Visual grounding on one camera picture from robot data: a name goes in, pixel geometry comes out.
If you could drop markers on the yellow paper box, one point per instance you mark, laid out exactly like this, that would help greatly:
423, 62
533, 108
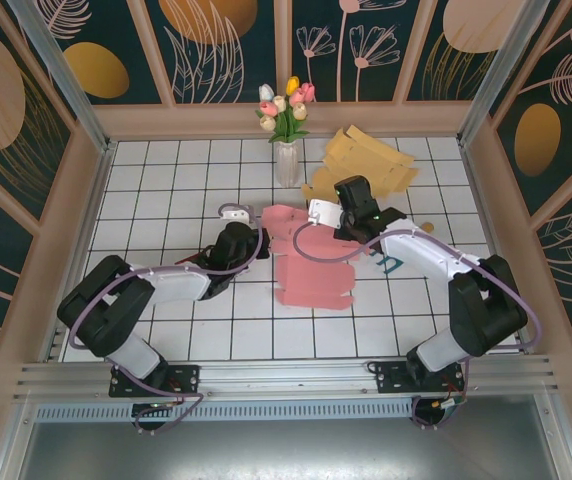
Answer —
366, 160

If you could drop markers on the pink paper box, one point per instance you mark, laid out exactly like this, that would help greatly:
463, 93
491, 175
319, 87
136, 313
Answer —
311, 280

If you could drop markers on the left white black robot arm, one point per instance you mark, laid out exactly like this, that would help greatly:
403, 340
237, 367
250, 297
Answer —
176, 285

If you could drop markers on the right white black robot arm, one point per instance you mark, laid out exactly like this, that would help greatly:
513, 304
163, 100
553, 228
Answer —
416, 250

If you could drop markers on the white ribbed vase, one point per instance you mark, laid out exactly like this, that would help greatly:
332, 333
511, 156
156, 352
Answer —
287, 167

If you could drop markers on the artificial tulip bouquet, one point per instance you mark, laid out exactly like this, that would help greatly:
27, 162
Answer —
286, 125

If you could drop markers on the grey metal sheet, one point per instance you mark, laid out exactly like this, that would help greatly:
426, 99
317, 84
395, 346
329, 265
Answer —
286, 450

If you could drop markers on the aluminium table side rail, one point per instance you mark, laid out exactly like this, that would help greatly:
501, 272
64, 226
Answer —
95, 200
480, 200

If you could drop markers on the aluminium mounting rail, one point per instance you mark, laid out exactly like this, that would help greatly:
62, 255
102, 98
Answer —
286, 380

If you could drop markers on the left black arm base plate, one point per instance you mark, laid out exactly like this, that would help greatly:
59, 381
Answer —
188, 380

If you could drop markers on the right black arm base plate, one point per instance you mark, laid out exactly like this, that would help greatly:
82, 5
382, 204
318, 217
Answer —
388, 385

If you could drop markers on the aluminium frame post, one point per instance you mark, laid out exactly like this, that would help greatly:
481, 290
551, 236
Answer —
66, 75
499, 75

